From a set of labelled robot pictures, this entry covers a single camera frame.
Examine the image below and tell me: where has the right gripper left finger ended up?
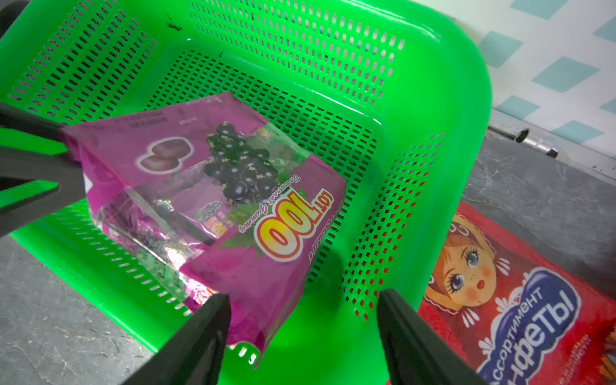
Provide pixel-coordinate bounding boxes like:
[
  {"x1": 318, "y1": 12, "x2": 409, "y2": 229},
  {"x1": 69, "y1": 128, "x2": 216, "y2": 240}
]
[{"x1": 125, "y1": 294, "x2": 231, "y2": 384}]

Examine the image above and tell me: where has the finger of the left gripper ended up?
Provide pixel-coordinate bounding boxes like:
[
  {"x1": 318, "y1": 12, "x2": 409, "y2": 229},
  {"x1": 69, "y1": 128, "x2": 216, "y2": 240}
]
[
  {"x1": 0, "y1": 103, "x2": 64, "y2": 142},
  {"x1": 1, "y1": 147, "x2": 85, "y2": 237}
]

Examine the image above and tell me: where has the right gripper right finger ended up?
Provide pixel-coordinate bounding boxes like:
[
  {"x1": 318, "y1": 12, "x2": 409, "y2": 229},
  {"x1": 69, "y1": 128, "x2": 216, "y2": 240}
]
[{"x1": 376, "y1": 289, "x2": 484, "y2": 384}]

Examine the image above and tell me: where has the purple Lot 100 candy bag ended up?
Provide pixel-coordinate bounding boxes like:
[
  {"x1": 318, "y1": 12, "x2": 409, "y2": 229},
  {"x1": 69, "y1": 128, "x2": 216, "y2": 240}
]
[{"x1": 61, "y1": 93, "x2": 347, "y2": 355}]

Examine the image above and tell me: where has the green plastic basket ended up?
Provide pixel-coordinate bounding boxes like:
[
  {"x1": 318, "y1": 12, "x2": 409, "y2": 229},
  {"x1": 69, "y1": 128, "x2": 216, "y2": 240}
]
[{"x1": 1, "y1": 1, "x2": 492, "y2": 384}]

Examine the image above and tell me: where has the red candy bag near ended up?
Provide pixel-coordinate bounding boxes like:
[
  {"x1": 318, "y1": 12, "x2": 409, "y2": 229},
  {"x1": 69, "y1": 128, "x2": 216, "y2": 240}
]
[{"x1": 419, "y1": 203, "x2": 615, "y2": 384}]

